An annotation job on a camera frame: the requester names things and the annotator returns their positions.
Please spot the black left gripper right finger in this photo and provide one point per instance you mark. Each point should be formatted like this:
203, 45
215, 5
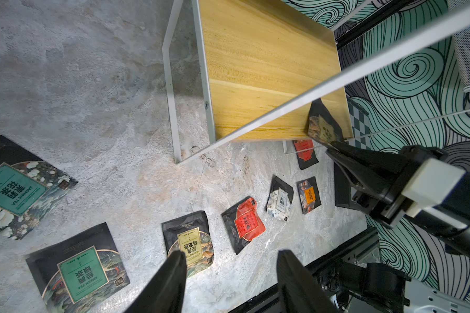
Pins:
298, 290

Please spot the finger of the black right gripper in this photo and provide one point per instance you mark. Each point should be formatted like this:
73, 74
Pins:
365, 181
381, 163

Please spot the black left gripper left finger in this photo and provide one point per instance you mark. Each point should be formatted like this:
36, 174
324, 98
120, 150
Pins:
165, 291

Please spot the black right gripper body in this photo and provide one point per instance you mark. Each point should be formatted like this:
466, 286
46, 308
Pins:
386, 211

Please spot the orange label tea bag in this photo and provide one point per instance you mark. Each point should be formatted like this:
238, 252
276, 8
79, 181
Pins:
309, 195

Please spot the yellow label tea bag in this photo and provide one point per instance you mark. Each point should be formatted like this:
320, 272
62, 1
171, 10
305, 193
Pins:
322, 127
191, 235

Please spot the black barcode tea bag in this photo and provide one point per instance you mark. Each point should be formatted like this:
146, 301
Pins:
79, 273

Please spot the green label tea bag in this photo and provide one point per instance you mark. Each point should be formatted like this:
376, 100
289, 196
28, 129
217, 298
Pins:
30, 188

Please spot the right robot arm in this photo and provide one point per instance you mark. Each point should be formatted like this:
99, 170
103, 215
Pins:
457, 205

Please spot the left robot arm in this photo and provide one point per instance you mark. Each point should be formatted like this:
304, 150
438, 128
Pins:
389, 290

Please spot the white metal wooden shelf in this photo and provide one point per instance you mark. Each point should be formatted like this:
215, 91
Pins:
259, 59

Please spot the black chessboard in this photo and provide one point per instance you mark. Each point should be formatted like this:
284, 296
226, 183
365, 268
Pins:
361, 129

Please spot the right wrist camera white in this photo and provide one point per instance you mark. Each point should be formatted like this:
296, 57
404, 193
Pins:
428, 188

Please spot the black frame post right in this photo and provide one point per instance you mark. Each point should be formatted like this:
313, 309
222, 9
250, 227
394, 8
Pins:
376, 18

